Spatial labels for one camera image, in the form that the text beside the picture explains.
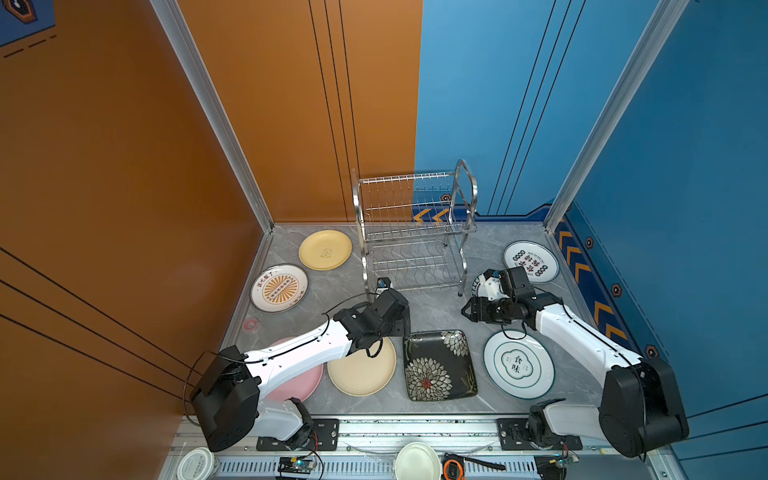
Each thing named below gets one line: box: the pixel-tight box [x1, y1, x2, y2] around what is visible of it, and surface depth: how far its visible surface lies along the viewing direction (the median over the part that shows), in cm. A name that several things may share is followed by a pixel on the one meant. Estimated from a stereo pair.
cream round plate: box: [327, 337, 397, 397], surface depth 83 cm
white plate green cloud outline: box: [483, 329, 556, 400], surface depth 85 cm
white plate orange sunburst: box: [250, 263, 309, 314], surface depth 102 cm
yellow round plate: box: [298, 230, 353, 271], surface depth 114 cm
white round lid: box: [176, 447, 220, 480], surface depth 66 cm
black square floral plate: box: [403, 329, 478, 402], surface depth 85 cm
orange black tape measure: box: [441, 453, 506, 480], surface depth 68 cm
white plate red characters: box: [503, 240, 561, 284], surface depth 111 cm
